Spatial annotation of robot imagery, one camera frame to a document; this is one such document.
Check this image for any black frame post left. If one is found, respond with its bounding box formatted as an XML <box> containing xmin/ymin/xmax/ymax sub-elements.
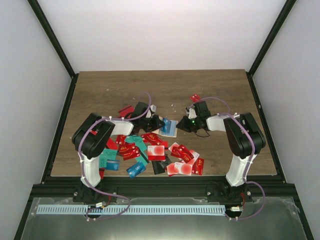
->
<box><xmin>27</xmin><ymin>0</ymin><xmax>76</xmax><ymax>79</ymax></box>

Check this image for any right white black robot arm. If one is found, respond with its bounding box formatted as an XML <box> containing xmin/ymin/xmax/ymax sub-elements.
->
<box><xmin>176</xmin><ymin>97</ymin><xmax>266</xmax><ymax>202</ymax></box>

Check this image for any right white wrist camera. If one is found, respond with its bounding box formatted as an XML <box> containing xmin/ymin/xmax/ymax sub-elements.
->
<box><xmin>185</xmin><ymin>107</ymin><xmax>197</xmax><ymax>120</ymax></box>

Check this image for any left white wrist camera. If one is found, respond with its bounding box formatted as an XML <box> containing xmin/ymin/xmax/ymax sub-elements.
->
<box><xmin>148</xmin><ymin>104</ymin><xmax>157</xmax><ymax>116</ymax></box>

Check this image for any light blue slotted cable duct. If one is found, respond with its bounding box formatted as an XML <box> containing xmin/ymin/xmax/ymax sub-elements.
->
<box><xmin>36</xmin><ymin>204</ymin><xmax>226</xmax><ymax>216</ymax></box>

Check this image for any black frame post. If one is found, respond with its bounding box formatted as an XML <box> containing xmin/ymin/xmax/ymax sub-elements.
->
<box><xmin>248</xmin><ymin>0</ymin><xmax>297</xmax><ymax>77</ymax></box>
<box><xmin>27</xmin><ymin>0</ymin><xmax>76</xmax><ymax>79</ymax></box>

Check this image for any red stripe card back left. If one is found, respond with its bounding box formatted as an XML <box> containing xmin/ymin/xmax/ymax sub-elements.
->
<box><xmin>118</xmin><ymin>105</ymin><xmax>135</xmax><ymax>117</ymax></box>

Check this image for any red card lone back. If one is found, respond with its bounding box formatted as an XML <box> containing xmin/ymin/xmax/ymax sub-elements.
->
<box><xmin>190</xmin><ymin>94</ymin><xmax>201</xmax><ymax>103</ymax></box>

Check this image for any dark red stripe card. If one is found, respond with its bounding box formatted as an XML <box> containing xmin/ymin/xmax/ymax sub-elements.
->
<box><xmin>99</xmin><ymin>168</ymin><xmax>105</xmax><ymax>180</ymax></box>

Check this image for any red white circle card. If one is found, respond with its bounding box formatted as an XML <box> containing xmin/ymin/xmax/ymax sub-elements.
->
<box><xmin>166</xmin><ymin>162</ymin><xmax>193</xmax><ymax>176</ymax></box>
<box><xmin>147</xmin><ymin>145</ymin><xmax>166</xmax><ymax>161</ymax></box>

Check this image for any red gold vip card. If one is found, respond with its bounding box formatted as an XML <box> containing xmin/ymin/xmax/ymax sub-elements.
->
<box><xmin>118</xmin><ymin>142</ymin><xmax>141</xmax><ymax>161</ymax></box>
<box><xmin>170</xmin><ymin>145</ymin><xmax>194</xmax><ymax>164</ymax></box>

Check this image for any blue vip card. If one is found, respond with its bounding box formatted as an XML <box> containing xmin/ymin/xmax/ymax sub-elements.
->
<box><xmin>126</xmin><ymin>162</ymin><xmax>146</xmax><ymax>179</ymax></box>
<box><xmin>159</xmin><ymin>118</ymin><xmax>178</xmax><ymax>136</ymax></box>

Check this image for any black card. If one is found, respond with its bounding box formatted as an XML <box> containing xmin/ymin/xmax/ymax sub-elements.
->
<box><xmin>152</xmin><ymin>160</ymin><xmax>172</xmax><ymax>175</ymax></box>

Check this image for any teal vip card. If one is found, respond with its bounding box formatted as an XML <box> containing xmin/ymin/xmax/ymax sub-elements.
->
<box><xmin>125</xmin><ymin>135</ymin><xmax>147</xmax><ymax>152</ymax></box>
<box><xmin>99</xmin><ymin>148</ymin><xmax>118</xmax><ymax>168</ymax></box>

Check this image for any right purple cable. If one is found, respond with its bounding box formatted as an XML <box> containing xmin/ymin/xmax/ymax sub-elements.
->
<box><xmin>192</xmin><ymin>96</ymin><xmax>266</xmax><ymax>221</ymax></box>

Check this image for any black aluminium front rail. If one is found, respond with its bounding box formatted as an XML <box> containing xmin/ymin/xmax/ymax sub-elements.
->
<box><xmin>30</xmin><ymin>175</ymin><xmax>298</xmax><ymax>202</ymax></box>

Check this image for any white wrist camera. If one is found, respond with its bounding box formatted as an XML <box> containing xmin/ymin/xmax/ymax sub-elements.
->
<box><xmin>148</xmin><ymin>104</ymin><xmax>157</xmax><ymax>116</ymax></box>
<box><xmin>185</xmin><ymin>107</ymin><xmax>197</xmax><ymax>120</ymax></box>

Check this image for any red white circle card centre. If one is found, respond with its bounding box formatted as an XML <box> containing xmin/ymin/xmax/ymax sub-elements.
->
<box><xmin>147</xmin><ymin>145</ymin><xmax>166</xmax><ymax>161</ymax></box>

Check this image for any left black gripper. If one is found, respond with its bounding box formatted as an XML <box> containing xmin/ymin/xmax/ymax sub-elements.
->
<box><xmin>140</xmin><ymin>115</ymin><xmax>165</xmax><ymax>133</ymax></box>

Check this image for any teal VIP card lower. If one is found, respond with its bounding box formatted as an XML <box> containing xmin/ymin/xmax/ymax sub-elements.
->
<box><xmin>99</xmin><ymin>148</ymin><xmax>118</xmax><ymax>168</ymax></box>

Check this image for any red gold card top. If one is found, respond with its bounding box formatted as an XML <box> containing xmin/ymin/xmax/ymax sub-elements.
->
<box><xmin>140</xmin><ymin>132</ymin><xmax>163</xmax><ymax>146</ymax></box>

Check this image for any red white circle card bottom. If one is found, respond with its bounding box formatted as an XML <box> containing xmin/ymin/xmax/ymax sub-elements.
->
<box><xmin>166</xmin><ymin>162</ymin><xmax>193</xmax><ymax>176</ymax></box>

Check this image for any red gold VIP card centre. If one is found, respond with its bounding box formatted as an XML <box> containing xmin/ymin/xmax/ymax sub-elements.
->
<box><xmin>118</xmin><ymin>142</ymin><xmax>141</xmax><ymax>161</ymax></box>

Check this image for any blue chip card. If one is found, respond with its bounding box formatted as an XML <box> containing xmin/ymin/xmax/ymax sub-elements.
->
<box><xmin>105</xmin><ymin>159</ymin><xmax>120</xmax><ymax>171</ymax></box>

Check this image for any red gold VIP card right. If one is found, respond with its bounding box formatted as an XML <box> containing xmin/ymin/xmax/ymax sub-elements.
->
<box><xmin>170</xmin><ymin>145</ymin><xmax>194</xmax><ymax>164</ymax></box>

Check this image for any teal VIP card upper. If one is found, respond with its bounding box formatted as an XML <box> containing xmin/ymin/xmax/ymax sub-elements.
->
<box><xmin>125</xmin><ymin>135</ymin><xmax>147</xmax><ymax>152</ymax></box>

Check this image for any black frame post right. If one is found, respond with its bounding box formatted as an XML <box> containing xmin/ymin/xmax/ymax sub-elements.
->
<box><xmin>248</xmin><ymin>0</ymin><xmax>297</xmax><ymax>77</ymax></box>

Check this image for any red card far right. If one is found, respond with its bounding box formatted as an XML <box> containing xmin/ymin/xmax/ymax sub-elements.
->
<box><xmin>192</xmin><ymin>158</ymin><xmax>205</xmax><ymax>176</ymax></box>

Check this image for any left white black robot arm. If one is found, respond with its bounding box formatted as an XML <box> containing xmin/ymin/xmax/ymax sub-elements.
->
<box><xmin>71</xmin><ymin>102</ymin><xmax>165</xmax><ymax>202</ymax></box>

